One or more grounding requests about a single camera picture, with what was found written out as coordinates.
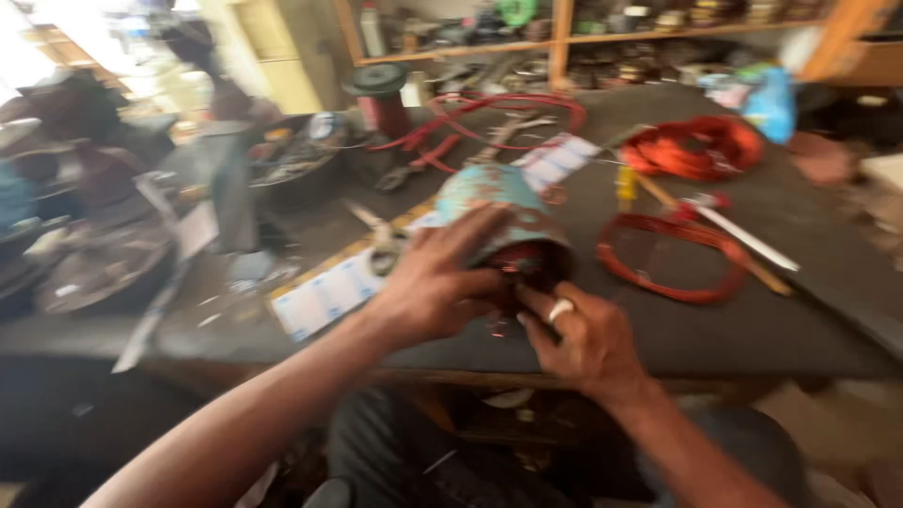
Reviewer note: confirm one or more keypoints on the person's left hand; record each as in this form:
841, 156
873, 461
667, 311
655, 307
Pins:
430, 282

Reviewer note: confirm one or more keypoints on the person's right hand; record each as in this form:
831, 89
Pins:
589, 346

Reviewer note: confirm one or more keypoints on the person's right fingers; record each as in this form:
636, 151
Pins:
547, 310

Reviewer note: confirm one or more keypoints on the person's left fingers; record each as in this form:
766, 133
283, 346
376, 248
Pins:
469, 236

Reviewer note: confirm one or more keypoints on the rusty teal motor stator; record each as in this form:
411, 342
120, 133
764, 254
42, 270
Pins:
511, 219

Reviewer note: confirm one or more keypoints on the scissors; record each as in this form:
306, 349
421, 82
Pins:
381, 236

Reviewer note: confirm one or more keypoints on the metal wrench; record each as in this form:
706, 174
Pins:
511, 134

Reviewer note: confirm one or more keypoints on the white blue paper sheet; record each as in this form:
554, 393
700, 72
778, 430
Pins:
557, 161

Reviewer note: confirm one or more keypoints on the white blue paper strip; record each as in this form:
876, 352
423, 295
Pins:
331, 289

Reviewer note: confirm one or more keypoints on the wooden stick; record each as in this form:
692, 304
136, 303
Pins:
712, 236

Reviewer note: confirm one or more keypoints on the dark bowl with parts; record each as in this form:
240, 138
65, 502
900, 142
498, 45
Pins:
300, 152

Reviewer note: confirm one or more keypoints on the white flat blade tool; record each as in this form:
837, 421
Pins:
744, 236

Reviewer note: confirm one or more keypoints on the wooden shelf with clutter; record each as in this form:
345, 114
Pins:
599, 35

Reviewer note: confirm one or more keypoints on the blue plastic bag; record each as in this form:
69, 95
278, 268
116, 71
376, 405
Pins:
770, 104

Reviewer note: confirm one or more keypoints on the heap of metal parts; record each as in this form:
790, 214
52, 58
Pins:
77, 204

